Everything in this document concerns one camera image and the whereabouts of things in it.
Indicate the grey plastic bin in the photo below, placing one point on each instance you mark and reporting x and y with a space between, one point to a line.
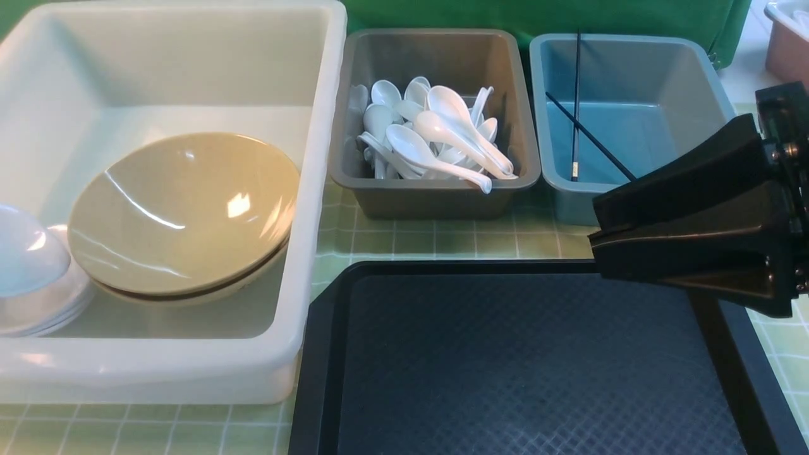
463 59

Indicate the white soup spoon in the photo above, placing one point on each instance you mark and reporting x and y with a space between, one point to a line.
434 128

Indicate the black serving tray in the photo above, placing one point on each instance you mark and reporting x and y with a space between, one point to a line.
530 357

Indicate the white spoon of pile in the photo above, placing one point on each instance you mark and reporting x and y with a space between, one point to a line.
449 104
414 150

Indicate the white spoon top of pile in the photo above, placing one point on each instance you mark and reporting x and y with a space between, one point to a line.
449 104

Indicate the tan noodle bowl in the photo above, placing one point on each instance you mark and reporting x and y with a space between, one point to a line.
185 215

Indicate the large white plastic tub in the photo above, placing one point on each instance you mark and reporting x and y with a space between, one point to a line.
86 83

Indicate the green checkered tablecloth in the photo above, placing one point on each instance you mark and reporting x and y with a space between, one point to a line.
347 236

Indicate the white square dish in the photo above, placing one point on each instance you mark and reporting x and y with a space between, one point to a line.
32 257
45 305

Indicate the tan bowl in tub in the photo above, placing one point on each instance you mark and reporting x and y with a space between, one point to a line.
205 295

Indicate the blue-grey plastic bin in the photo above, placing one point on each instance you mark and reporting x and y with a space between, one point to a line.
647 99

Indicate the pink bin with white rim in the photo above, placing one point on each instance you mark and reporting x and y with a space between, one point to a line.
787 53

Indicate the white spoon front of pile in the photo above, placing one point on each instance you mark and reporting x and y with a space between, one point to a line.
414 150

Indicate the white dish in tub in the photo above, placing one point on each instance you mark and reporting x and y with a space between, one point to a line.
61 321

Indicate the black chopstick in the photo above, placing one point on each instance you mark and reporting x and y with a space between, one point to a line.
575 140
579 128

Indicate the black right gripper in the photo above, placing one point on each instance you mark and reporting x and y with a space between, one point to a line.
748 248

